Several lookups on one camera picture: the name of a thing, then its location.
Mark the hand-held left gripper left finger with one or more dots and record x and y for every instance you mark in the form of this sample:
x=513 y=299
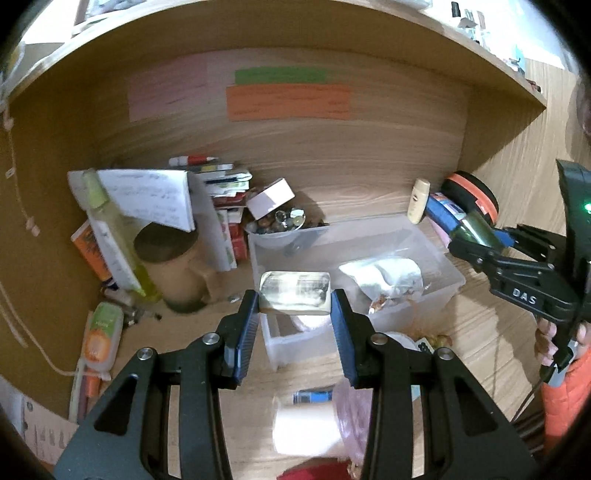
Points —
x=247 y=332

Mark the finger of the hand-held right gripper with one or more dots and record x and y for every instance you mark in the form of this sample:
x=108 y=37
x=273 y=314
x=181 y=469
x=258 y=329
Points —
x=485 y=261
x=535 y=242

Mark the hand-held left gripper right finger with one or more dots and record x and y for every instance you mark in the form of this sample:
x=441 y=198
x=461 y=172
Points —
x=344 y=332

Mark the olive green shiny object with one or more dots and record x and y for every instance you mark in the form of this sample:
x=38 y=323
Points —
x=478 y=230

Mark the silver foil snack bag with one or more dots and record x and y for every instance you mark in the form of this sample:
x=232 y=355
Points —
x=385 y=277

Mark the small blue packet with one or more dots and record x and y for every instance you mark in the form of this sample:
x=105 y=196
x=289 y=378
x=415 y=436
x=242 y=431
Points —
x=314 y=396

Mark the clear plastic storage bin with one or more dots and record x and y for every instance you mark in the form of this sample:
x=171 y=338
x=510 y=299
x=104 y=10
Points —
x=415 y=244

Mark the person's right forearm orange sleeve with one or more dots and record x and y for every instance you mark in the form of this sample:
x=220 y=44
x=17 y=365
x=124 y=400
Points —
x=568 y=406

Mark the wooden desktop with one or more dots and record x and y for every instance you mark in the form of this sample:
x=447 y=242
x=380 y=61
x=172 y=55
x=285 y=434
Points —
x=485 y=346

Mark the person's right hand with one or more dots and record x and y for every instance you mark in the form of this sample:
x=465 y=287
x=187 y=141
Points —
x=545 y=340

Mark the blue patchwork pencil case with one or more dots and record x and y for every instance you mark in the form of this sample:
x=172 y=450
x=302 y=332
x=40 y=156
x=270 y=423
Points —
x=444 y=210

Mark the black and orange zip case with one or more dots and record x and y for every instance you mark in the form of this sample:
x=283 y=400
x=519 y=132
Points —
x=473 y=194

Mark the cream lotion bottle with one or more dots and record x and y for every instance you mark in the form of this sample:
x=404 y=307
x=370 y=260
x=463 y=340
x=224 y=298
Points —
x=418 y=201

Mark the brown ceramic mug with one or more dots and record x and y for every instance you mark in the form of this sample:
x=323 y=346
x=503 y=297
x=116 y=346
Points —
x=175 y=267

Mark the white paper roll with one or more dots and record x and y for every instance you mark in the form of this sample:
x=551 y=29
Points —
x=304 y=429

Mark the bowl of trinkets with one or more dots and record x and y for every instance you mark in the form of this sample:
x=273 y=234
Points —
x=277 y=226

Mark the stack of books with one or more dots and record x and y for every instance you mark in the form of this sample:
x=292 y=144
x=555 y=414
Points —
x=226 y=203

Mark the small white cardboard box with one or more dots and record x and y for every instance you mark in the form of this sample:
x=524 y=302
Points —
x=270 y=198

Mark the red cloth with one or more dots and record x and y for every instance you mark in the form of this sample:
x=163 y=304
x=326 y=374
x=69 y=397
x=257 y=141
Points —
x=314 y=473

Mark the green and orange wipes packet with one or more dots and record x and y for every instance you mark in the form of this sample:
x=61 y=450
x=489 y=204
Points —
x=101 y=337

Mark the yellow-green liquid bottle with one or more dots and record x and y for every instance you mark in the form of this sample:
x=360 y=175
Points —
x=115 y=235

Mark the white notepad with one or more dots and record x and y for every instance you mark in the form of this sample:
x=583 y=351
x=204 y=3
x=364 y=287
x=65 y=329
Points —
x=152 y=196

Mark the orange box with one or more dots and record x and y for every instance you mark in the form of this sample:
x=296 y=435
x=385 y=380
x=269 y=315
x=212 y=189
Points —
x=90 y=251

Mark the red and white glue stick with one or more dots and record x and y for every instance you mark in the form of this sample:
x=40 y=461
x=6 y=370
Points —
x=191 y=160

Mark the white paper sheet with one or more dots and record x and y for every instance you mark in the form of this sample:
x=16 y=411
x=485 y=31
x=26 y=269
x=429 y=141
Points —
x=39 y=431

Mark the row of small bottles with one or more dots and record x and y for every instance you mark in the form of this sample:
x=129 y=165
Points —
x=471 y=21

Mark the orange sticky note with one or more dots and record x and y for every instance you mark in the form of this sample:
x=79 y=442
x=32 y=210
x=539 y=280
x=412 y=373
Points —
x=288 y=102

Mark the pink sticky note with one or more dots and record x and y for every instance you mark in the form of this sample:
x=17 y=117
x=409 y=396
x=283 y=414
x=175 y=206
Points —
x=168 y=87

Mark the green sticky note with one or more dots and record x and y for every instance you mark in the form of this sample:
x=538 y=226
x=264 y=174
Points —
x=279 y=75

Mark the wooden shelf board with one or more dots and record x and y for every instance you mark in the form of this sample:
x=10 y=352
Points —
x=277 y=27

